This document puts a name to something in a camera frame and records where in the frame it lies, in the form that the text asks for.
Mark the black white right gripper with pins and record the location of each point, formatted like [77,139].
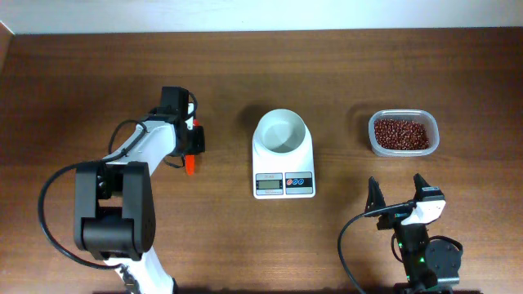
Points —
[376,199]

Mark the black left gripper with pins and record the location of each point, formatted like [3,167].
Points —
[201,131]

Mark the red plastic measuring scoop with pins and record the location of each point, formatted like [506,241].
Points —
[194,147]

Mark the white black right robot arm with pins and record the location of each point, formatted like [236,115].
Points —
[431,263]

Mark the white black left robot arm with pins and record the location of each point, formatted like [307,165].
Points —
[114,215]

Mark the white round bowl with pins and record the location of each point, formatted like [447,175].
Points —
[280,131]

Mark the white digital kitchen scale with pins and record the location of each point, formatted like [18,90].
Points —
[284,176]

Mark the red adzuki beans pile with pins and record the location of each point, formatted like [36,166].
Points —
[400,134]

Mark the clear plastic food container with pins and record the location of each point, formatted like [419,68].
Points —
[416,115]

